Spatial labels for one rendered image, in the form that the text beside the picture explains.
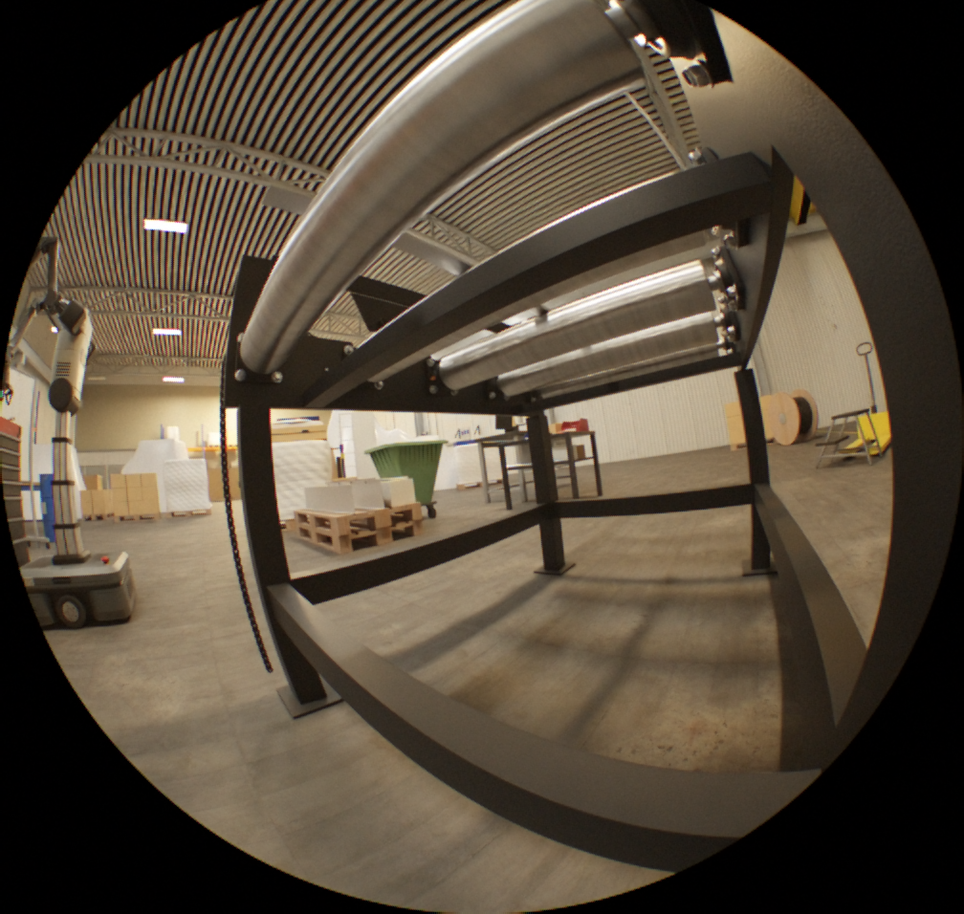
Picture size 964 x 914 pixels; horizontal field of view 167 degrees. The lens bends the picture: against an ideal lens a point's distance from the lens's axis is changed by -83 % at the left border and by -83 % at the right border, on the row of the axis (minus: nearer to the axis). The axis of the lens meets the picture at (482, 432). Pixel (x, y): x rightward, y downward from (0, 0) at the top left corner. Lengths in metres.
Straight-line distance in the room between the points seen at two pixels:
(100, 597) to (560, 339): 2.00
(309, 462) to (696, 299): 4.04
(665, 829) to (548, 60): 0.47
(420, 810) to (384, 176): 0.83
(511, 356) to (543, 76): 0.72
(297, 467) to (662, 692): 4.02
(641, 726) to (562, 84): 0.88
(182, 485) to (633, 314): 8.76
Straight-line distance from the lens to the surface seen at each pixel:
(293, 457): 4.21
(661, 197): 0.33
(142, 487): 8.78
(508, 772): 0.27
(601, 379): 1.37
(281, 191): 0.49
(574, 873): 0.58
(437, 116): 0.29
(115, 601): 1.81
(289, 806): 0.74
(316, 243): 0.41
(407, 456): 3.55
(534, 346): 0.83
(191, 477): 8.80
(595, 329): 0.77
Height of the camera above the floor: 0.56
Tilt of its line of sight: 5 degrees up
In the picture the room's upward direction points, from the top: 7 degrees counter-clockwise
